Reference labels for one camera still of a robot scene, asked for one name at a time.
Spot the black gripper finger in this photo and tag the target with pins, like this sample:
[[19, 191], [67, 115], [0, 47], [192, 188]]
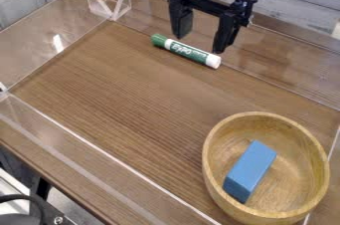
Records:
[[227, 31], [180, 18]]

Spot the blue rectangular block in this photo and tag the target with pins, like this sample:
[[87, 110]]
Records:
[[247, 171]]

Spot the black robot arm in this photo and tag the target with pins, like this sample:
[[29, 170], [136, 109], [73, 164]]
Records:
[[232, 12]]

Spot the brown wooden bowl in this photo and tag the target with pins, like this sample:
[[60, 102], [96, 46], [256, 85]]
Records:
[[293, 185]]

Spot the green Expo marker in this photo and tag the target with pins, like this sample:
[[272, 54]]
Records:
[[187, 51]]

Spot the clear acrylic corner bracket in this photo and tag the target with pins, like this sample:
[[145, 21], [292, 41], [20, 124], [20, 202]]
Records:
[[111, 9]]

